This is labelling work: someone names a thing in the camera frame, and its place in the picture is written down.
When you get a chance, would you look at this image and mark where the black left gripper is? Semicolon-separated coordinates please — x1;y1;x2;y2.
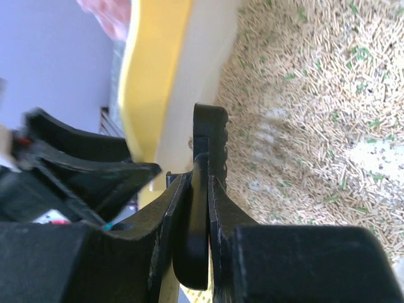
1;108;162;225

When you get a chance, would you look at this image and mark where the black litter scoop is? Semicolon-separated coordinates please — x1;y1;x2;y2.
173;104;229;290

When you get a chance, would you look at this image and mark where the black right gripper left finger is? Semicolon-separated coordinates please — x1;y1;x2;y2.
1;175;187;302

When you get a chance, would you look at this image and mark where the yellow litter box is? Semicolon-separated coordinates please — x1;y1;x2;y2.
117;0;404;303

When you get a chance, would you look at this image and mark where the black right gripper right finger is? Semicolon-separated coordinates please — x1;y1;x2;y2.
208;177;403;303

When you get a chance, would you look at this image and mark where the red waste basket with liner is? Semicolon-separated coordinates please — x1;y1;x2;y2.
77;0;131;41

